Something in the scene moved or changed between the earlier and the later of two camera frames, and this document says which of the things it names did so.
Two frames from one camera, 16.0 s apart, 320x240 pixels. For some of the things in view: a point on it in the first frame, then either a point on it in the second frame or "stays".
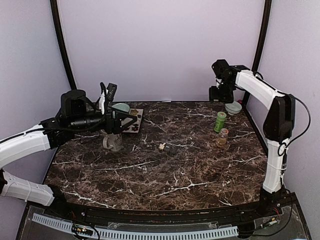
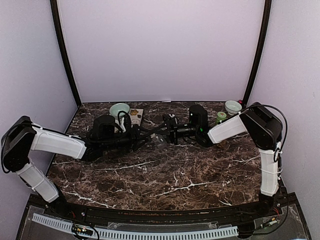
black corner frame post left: x=54 y=8 stays
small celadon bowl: x=233 y=108 stays
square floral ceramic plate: x=136 y=112 stays
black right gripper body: x=224 y=93 -> x=174 y=129
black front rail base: x=173 y=216 stays
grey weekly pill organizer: x=170 y=148 -> x=155 y=138
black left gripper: x=116 y=128 -> x=136 y=138
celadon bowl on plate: x=122 y=106 stays
